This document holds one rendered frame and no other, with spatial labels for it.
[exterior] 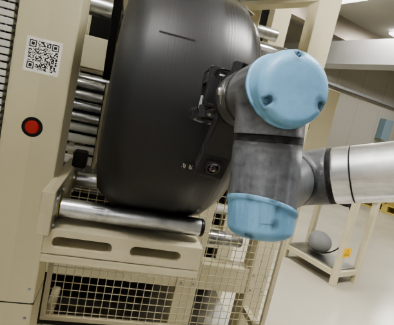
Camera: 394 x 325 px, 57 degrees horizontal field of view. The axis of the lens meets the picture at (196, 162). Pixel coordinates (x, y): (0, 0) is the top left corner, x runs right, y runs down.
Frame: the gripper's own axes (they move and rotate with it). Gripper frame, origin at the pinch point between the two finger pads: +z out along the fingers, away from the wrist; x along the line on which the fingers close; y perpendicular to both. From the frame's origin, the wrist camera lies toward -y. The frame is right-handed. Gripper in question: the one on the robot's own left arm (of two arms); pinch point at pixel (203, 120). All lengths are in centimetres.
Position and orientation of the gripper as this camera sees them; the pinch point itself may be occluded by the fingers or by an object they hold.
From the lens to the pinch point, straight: 68.2
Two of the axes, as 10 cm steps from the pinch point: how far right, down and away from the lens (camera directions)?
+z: -2.2, -0.8, 9.7
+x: -9.6, -1.9, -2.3
